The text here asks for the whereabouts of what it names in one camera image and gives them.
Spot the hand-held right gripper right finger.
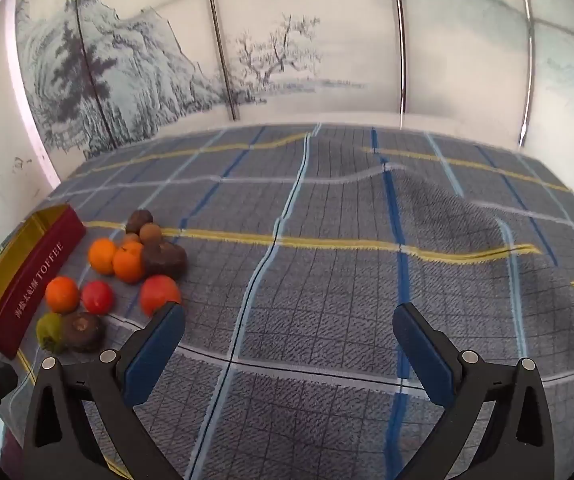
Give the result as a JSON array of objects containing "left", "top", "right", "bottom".
[{"left": 392, "top": 303, "right": 555, "bottom": 480}]

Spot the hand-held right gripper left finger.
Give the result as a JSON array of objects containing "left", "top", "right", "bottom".
[{"left": 23, "top": 301, "right": 188, "bottom": 480}]

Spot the red tomato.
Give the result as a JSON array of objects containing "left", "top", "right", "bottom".
[
  {"left": 81, "top": 280, "right": 116, "bottom": 316},
  {"left": 140, "top": 275, "right": 182, "bottom": 317}
]

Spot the red and gold tin box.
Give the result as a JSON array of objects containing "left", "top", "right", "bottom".
[{"left": 0, "top": 204, "right": 88, "bottom": 361}]

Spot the dark purple mangosteen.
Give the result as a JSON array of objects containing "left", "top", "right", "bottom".
[
  {"left": 125, "top": 209, "right": 154, "bottom": 235},
  {"left": 60, "top": 312, "right": 105, "bottom": 352}
]

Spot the green tomato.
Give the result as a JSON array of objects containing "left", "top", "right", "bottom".
[{"left": 36, "top": 313, "right": 65, "bottom": 352}]

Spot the orange tangerine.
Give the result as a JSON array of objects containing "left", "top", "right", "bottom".
[
  {"left": 112, "top": 241, "right": 146, "bottom": 284},
  {"left": 45, "top": 276, "right": 80, "bottom": 314},
  {"left": 88, "top": 238, "right": 118, "bottom": 275}
]

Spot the large dark brown mangosteen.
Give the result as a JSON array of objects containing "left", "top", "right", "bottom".
[{"left": 141, "top": 241, "right": 188, "bottom": 279}]

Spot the small brown kiwi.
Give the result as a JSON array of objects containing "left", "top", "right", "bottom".
[{"left": 138, "top": 223, "right": 163, "bottom": 247}]

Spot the blue plaid blanket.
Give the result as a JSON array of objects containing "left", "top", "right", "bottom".
[{"left": 0, "top": 122, "right": 574, "bottom": 480}]

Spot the metal panel trim strip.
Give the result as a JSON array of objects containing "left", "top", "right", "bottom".
[
  {"left": 73, "top": 0, "right": 115, "bottom": 151},
  {"left": 513, "top": 0, "right": 535, "bottom": 149},
  {"left": 204, "top": 0, "right": 240, "bottom": 122},
  {"left": 390, "top": 0, "right": 407, "bottom": 129}
]

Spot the landscape painted wall panel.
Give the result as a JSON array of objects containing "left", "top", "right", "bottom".
[{"left": 14, "top": 0, "right": 574, "bottom": 241}]

